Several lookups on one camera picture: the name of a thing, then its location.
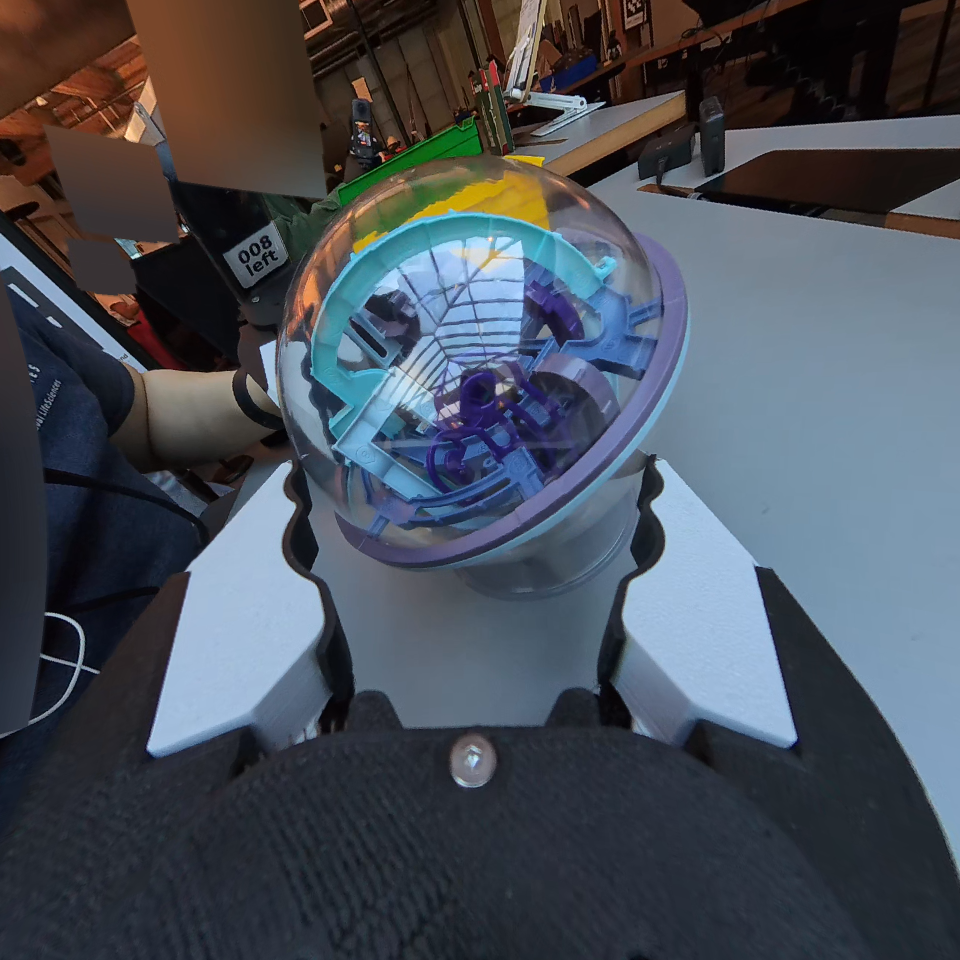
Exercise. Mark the person's left forearm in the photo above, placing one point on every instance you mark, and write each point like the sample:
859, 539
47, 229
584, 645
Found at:
180, 420

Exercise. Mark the dark blue shirt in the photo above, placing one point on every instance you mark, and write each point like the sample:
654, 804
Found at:
97, 525

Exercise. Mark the red and green package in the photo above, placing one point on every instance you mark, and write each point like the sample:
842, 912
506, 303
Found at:
495, 112

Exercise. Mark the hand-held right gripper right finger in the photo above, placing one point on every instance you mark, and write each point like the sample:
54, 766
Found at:
697, 637

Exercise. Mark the blue plastic bin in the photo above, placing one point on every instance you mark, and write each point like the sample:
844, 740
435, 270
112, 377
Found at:
585, 71

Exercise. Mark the black wristband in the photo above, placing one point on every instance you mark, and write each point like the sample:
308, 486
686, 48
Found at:
238, 397

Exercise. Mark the clear plastic ball stand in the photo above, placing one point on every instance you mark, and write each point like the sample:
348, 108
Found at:
540, 581

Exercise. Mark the black action camera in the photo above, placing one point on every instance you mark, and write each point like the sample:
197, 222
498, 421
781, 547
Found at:
364, 135

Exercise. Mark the clear maze ball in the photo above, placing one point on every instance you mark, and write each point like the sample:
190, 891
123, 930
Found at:
480, 375

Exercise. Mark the black box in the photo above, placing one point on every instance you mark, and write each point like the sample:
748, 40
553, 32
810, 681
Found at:
667, 154

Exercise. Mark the black and white marker tag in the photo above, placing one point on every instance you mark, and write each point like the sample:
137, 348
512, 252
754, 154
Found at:
637, 13

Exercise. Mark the black upright device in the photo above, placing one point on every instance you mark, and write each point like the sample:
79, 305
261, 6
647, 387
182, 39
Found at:
711, 135

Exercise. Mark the white folding stand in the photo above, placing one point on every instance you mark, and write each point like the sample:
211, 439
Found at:
555, 101

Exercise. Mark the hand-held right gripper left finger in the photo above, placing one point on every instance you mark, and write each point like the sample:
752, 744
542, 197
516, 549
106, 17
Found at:
240, 637

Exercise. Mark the yellow plastic bin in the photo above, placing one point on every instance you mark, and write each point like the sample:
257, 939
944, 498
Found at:
529, 160

